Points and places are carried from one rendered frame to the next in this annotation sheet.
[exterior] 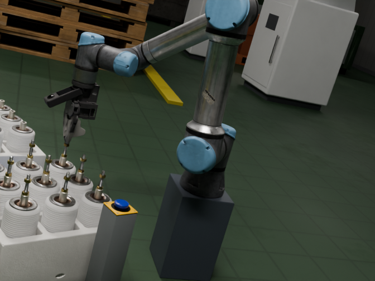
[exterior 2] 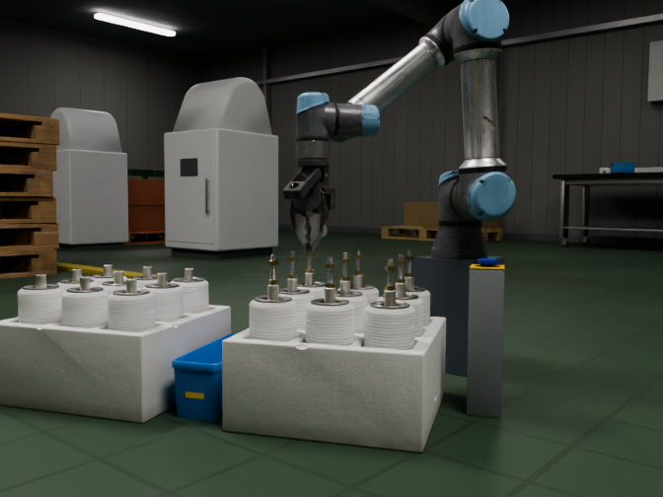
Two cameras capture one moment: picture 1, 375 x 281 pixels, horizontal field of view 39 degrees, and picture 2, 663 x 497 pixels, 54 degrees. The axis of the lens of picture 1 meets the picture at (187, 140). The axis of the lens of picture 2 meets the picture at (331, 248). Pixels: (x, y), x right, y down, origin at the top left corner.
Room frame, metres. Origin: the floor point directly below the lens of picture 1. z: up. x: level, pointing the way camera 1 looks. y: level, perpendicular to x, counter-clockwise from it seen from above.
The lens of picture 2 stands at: (0.30, 1.09, 0.45)
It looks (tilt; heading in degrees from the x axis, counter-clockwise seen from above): 4 degrees down; 330
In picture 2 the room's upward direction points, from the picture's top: straight up
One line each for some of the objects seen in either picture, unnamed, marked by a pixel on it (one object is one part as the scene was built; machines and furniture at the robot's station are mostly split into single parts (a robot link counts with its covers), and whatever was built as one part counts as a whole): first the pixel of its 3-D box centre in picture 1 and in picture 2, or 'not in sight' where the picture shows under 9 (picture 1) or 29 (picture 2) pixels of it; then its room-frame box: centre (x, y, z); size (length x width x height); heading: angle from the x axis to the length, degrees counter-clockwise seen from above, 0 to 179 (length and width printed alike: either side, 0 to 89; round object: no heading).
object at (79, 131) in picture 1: (76, 132); (320, 232); (1.63, 0.35, 0.38); 0.06 x 0.03 x 0.09; 125
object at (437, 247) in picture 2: (205, 174); (459, 239); (1.65, -0.09, 0.35); 0.15 x 0.15 x 0.10
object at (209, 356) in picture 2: not in sight; (225, 373); (1.66, 0.58, 0.06); 0.30 x 0.11 x 0.12; 134
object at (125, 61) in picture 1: (120, 61); (352, 120); (1.63, 0.27, 0.64); 0.11 x 0.11 x 0.08; 74
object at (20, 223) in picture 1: (18, 233); (389, 352); (1.30, 0.38, 0.16); 0.10 x 0.10 x 0.18
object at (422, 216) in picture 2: not in sight; (441, 220); (6.52, -4.04, 0.23); 1.25 x 0.86 x 0.45; 20
